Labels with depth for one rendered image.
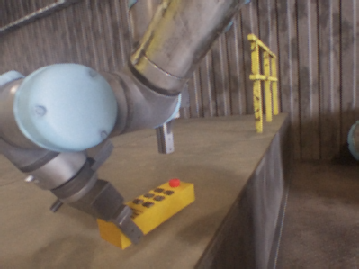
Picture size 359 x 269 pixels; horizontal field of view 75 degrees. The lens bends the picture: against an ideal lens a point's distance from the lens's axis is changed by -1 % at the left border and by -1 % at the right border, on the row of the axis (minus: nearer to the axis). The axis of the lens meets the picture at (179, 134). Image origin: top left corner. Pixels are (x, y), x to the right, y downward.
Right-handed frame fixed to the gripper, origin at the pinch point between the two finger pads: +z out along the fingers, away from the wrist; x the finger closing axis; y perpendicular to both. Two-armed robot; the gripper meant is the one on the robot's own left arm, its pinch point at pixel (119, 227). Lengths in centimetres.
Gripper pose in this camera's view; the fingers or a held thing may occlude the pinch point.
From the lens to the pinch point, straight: 53.8
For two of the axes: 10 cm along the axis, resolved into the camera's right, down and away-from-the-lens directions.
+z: 4.0, 7.6, 5.1
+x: 7.7, 0.2, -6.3
